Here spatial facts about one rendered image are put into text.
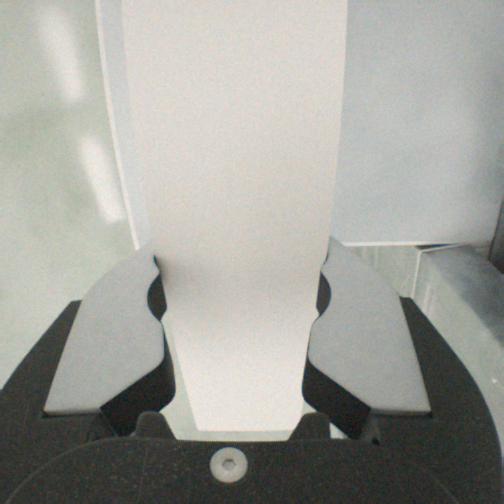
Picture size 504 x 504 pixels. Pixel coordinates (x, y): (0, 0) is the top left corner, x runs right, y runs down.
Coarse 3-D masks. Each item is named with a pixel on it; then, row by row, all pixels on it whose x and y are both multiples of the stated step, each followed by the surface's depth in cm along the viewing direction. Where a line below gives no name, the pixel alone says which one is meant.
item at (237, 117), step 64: (128, 0) 6; (192, 0) 7; (256, 0) 7; (320, 0) 7; (128, 64) 7; (192, 64) 7; (256, 64) 7; (320, 64) 7; (192, 128) 8; (256, 128) 8; (320, 128) 8; (192, 192) 9; (256, 192) 9; (320, 192) 9; (192, 256) 11; (256, 256) 11; (320, 256) 11; (192, 320) 12; (256, 320) 12; (192, 384) 14; (256, 384) 14
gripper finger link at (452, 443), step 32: (416, 320) 7; (416, 352) 6; (448, 352) 6; (448, 384) 6; (384, 416) 5; (416, 416) 5; (448, 416) 5; (480, 416) 5; (416, 448) 5; (448, 448) 4; (480, 448) 4; (448, 480) 4; (480, 480) 4
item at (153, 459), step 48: (144, 432) 5; (48, 480) 4; (96, 480) 4; (144, 480) 4; (192, 480) 4; (240, 480) 4; (288, 480) 4; (336, 480) 4; (384, 480) 4; (432, 480) 4
